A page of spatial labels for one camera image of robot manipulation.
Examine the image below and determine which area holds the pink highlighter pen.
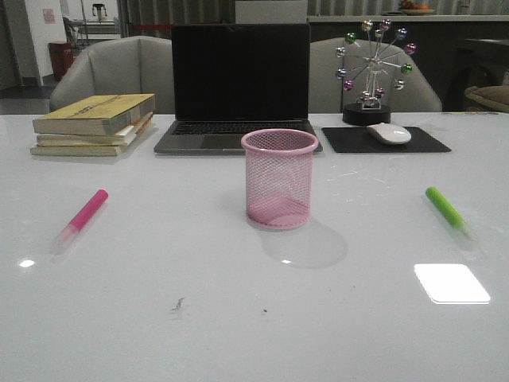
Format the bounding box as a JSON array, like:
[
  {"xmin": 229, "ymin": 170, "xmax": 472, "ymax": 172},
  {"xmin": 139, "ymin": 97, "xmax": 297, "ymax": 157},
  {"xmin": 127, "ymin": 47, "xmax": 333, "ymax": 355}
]
[{"xmin": 52, "ymin": 189, "xmax": 109, "ymax": 255}]

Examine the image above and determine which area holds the green highlighter pen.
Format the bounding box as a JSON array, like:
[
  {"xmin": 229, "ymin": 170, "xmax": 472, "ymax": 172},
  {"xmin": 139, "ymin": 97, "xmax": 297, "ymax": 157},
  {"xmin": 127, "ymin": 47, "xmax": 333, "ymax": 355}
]
[{"xmin": 425, "ymin": 186, "xmax": 476, "ymax": 240}]

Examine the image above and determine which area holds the pink mesh pen holder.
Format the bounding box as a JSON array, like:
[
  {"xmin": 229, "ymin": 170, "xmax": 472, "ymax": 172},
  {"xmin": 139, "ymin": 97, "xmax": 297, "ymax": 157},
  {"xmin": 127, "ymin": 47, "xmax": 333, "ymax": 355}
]
[{"xmin": 241, "ymin": 129, "xmax": 319, "ymax": 230}]

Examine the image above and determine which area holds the black mouse pad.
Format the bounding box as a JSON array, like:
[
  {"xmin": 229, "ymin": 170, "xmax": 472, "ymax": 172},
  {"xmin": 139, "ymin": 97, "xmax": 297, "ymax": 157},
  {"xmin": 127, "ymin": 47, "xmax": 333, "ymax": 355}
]
[{"xmin": 322, "ymin": 127, "xmax": 451, "ymax": 154}]

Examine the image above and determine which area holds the grey open laptop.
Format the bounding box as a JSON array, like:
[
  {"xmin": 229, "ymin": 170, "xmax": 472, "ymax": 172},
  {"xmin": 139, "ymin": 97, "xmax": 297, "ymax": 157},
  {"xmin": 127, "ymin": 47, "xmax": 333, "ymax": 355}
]
[{"xmin": 154, "ymin": 23, "xmax": 313, "ymax": 154}]

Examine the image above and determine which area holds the middle white book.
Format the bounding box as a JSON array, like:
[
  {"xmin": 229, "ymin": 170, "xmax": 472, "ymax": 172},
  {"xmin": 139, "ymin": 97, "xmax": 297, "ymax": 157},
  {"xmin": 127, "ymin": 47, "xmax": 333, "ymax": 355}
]
[{"xmin": 37, "ymin": 112, "xmax": 153, "ymax": 146}]

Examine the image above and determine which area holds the right grey armchair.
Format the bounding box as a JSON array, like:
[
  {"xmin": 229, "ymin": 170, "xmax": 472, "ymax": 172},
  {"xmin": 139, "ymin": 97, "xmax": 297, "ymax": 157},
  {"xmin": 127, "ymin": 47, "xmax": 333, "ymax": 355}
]
[{"xmin": 309, "ymin": 37, "xmax": 442, "ymax": 113}]

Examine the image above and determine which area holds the grey armchair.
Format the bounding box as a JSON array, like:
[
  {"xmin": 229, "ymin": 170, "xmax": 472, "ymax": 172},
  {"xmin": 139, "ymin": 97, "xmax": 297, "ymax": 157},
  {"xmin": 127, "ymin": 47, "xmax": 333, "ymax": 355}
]
[
  {"xmin": 49, "ymin": 36, "xmax": 175, "ymax": 114},
  {"xmin": 309, "ymin": 37, "xmax": 442, "ymax": 113}
]

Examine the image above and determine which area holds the white computer mouse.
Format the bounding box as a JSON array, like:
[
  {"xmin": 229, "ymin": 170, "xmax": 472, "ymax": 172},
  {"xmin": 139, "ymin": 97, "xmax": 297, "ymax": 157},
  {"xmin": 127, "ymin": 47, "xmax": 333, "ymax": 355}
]
[{"xmin": 367, "ymin": 123, "xmax": 412, "ymax": 145}]

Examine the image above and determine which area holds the left grey armchair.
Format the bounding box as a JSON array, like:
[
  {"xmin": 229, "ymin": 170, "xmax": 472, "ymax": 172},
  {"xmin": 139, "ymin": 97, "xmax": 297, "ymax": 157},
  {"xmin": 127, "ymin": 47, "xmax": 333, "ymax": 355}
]
[{"xmin": 49, "ymin": 36, "xmax": 175, "ymax": 114}]

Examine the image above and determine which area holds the ferris wheel desk ornament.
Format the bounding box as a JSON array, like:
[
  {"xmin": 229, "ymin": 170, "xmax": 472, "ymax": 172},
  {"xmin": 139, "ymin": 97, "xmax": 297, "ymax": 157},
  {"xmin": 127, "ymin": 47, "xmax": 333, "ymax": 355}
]
[{"xmin": 335, "ymin": 18, "xmax": 414, "ymax": 126}]

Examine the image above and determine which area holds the yellow top book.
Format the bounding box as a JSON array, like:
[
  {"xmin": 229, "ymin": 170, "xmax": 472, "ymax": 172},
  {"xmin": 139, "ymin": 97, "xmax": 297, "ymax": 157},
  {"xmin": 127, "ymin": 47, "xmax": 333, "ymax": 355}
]
[{"xmin": 33, "ymin": 93, "xmax": 155, "ymax": 135}]

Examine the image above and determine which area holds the bottom beige book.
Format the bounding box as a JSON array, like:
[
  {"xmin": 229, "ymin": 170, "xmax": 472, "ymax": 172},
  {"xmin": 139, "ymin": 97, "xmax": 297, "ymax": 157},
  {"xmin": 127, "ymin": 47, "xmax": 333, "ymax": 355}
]
[{"xmin": 30, "ymin": 123, "xmax": 151, "ymax": 157}]

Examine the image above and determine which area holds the red bin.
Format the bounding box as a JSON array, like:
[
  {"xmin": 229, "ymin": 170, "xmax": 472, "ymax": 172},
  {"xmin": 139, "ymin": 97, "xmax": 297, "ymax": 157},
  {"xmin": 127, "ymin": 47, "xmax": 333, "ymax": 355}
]
[{"xmin": 49, "ymin": 41, "xmax": 74, "ymax": 80}]

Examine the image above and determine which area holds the fruit bowl on shelf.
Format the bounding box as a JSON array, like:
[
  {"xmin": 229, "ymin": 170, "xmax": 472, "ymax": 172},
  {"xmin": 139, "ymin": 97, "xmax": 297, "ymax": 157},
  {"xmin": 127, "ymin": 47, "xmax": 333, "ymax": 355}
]
[{"xmin": 398, "ymin": 0, "xmax": 434, "ymax": 16}]

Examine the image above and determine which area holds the beige cushion at right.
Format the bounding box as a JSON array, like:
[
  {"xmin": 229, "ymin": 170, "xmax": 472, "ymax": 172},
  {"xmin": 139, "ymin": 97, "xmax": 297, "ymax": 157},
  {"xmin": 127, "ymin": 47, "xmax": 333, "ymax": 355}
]
[{"xmin": 464, "ymin": 85, "xmax": 508, "ymax": 113}]

